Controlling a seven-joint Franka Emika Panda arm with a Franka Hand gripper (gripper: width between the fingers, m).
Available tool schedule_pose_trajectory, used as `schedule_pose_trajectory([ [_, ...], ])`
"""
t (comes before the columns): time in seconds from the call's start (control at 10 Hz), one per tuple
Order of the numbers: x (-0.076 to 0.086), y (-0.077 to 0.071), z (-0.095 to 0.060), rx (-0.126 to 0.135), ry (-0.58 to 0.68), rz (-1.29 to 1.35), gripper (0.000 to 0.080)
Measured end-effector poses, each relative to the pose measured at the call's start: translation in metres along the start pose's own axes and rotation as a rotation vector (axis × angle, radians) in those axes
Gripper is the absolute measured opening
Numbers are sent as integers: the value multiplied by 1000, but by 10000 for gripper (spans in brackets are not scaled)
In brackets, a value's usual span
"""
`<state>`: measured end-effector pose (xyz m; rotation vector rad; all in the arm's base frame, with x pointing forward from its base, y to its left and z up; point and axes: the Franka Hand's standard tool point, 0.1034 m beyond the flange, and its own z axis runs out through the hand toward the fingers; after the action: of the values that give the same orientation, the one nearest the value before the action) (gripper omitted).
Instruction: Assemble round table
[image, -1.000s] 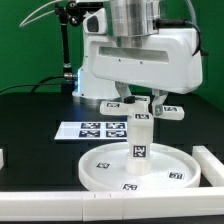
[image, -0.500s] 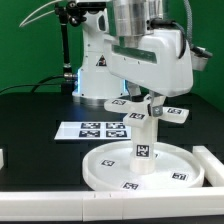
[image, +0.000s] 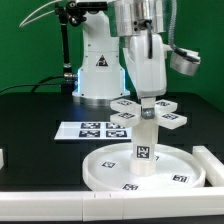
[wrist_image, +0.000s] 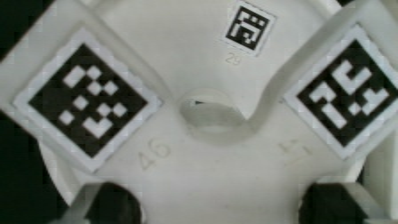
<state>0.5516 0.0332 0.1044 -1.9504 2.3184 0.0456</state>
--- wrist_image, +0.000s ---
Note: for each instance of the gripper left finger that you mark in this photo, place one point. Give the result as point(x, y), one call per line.
point(104, 205)

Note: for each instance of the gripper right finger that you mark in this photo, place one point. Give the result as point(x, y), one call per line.
point(337, 203)

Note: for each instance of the white cross-shaped table base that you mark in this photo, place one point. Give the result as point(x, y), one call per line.
point(44, 101)

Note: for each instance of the white round table top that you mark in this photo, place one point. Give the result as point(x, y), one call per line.
point(300, 64)

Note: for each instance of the white cylindrical table leg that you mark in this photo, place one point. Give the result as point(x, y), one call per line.
point(213, 118)

